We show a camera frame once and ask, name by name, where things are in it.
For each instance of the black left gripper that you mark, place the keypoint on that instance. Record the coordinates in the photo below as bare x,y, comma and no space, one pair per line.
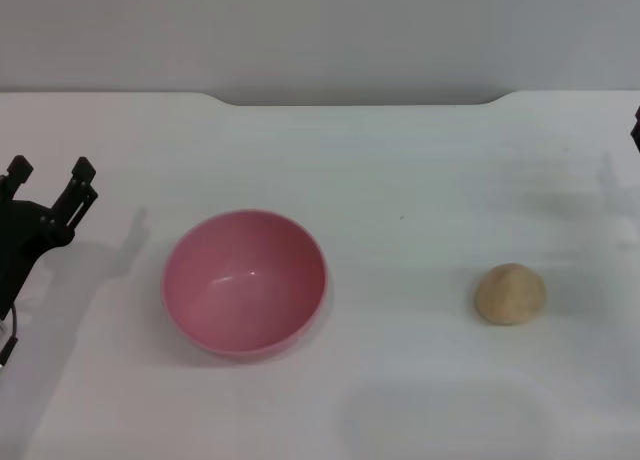
25,235

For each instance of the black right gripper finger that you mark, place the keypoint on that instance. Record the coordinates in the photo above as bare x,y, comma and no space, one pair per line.
637,130

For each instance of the round egg yolk pastry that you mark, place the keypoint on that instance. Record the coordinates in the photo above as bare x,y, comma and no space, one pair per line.
510,295

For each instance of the pink plastic bowl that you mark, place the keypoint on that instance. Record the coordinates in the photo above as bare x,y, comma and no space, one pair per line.
240,290

